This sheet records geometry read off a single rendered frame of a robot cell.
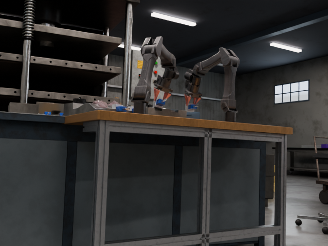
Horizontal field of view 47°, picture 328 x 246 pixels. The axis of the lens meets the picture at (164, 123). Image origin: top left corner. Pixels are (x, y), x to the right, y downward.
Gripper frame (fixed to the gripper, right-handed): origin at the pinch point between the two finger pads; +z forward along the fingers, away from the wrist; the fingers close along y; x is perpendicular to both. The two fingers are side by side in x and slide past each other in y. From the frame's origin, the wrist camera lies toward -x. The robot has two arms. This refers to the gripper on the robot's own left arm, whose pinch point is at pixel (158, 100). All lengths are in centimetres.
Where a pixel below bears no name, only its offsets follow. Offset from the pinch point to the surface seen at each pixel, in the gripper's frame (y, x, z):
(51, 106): 51, -69, 37
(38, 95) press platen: 62, -72, 32
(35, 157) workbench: 62, 21, 43
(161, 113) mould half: -2.3, 4.5, 6.2
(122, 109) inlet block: 25.3, 18.0, 7.3
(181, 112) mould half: -15.5, 3.0, 2.4
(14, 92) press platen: 78, -71, 34
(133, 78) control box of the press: -7, -90, 2
